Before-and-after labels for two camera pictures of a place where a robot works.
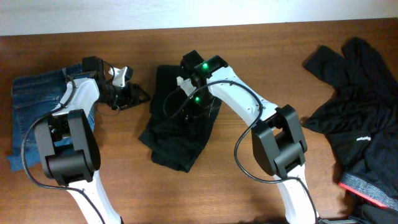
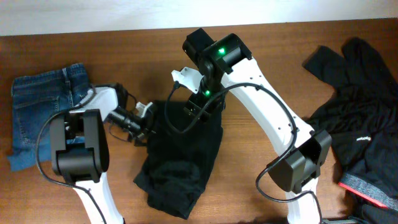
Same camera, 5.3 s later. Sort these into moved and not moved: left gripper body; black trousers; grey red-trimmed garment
Moved: left gripper body; black trousers
Not moved: grey red-trimmed garment
